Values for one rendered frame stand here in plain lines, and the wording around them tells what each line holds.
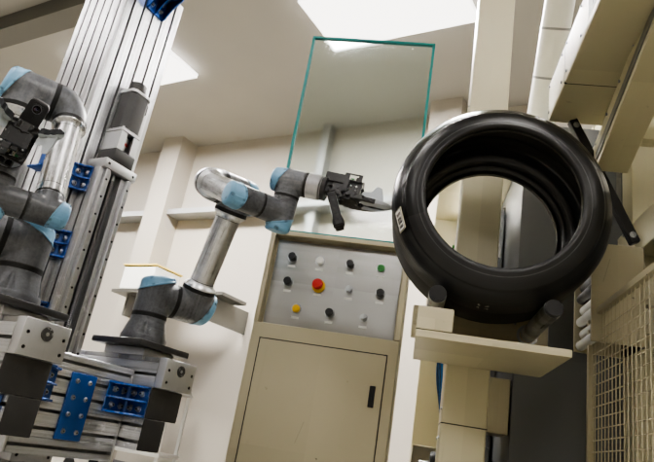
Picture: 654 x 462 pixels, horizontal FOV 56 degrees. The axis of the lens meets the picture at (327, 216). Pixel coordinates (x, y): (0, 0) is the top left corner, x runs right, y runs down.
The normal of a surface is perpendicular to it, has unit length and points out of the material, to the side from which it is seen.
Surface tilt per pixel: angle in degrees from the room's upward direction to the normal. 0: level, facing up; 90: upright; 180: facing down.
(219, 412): 90
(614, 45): 180
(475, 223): 90
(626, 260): 90
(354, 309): 90
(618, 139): 162
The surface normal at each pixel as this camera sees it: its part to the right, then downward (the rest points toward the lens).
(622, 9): -0.16, 0.92
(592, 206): 0.07, -0.34
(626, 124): -0.18, 0.77
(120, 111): -0.48, -0.39
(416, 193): -0.29, -0.37
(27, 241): 0.55, -0.18
